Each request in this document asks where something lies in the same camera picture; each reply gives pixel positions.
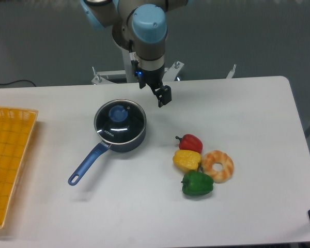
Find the yellow toy bell pepper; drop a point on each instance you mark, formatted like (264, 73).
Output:
(187, 160)

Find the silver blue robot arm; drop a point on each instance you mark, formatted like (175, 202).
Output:
(140, 29)

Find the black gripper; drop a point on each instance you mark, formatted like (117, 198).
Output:
(153, 79)

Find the red toy bell pepper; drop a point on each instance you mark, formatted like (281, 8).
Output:
(190, 142)

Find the white metal base frame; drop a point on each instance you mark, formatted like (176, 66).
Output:
(118, 77)

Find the yellow plastic basket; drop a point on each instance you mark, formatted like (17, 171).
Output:
(16, 127)

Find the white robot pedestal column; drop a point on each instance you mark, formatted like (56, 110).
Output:
(136, 53)

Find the glass pot lid blue knob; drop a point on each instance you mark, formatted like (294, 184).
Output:
(120, 121)

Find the dark blue saucepan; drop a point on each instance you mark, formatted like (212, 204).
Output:
(97, 151)

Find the green toy bell pepper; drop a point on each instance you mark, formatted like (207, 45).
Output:
(196, 184)

